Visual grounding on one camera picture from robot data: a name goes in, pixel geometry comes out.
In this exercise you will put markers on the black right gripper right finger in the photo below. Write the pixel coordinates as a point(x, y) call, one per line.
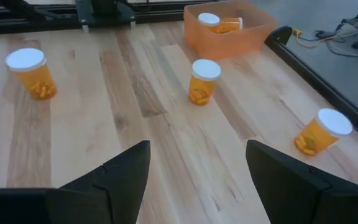
point(291, 193)

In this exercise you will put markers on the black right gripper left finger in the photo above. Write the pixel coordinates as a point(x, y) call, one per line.
point(120, 193)

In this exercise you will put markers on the orange pill bottle white cap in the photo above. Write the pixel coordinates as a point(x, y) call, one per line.
point(204, 70)
point(26, 59)
point(208, 19)
point(334, 121)

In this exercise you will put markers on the orange translucent plastic basket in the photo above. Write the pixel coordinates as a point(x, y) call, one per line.
point(228, 46)

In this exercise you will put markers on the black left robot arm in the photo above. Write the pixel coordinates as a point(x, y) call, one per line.
point(104, 4)

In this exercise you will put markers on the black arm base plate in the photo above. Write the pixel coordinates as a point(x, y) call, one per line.
point(85, 14)

